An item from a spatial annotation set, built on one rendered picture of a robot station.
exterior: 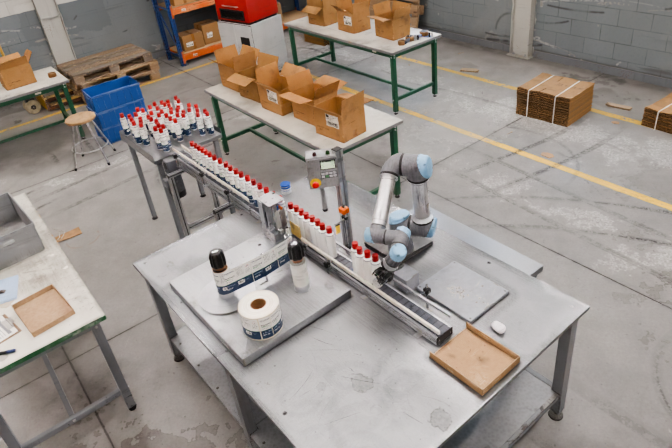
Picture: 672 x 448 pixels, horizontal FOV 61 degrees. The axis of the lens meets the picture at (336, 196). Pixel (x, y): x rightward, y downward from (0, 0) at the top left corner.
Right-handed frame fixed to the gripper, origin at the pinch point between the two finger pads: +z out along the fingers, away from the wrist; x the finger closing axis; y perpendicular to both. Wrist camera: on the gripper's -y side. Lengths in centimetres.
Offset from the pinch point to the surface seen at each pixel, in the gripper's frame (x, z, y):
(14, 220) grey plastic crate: -212, 137, 126
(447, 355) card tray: 49, -16, 7
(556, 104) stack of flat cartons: -80, 127, -377
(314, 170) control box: -66, -16, -1
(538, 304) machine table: 57, -21, -49
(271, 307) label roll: -19, 1, 56
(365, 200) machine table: -60, 47, -56
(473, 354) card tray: 56, -20, -1
